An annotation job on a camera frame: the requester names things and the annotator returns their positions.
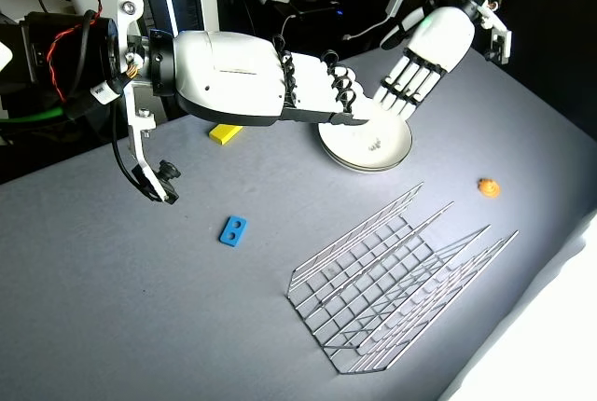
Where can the white plate with barcode sticker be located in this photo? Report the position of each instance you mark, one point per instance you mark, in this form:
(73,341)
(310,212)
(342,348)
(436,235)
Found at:
(373,140)

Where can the blue block with two holes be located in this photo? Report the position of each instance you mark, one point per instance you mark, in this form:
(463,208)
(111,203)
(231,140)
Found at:
(233,232)

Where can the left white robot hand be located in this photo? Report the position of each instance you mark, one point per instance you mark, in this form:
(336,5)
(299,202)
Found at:
(440,37)

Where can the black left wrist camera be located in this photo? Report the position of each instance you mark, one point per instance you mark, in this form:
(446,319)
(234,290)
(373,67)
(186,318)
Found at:
(492,52)

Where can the small orange toy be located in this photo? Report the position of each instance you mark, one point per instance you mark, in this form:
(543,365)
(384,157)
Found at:
(489,188)

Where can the yellow rectangular block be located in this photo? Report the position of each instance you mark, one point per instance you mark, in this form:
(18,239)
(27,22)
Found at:
(225,134)

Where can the black box with blue light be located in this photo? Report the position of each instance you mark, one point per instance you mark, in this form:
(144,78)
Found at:
(308,23)

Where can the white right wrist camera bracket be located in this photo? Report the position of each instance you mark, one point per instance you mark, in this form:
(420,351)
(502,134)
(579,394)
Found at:
(135,140)

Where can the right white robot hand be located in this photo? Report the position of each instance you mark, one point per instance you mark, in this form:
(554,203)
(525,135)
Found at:
(228,74)

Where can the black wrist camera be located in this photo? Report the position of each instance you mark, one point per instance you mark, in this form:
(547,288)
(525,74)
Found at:
(168,171)
(492,52)

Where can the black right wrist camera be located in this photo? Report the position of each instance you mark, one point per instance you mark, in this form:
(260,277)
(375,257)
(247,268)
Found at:
(168,171)

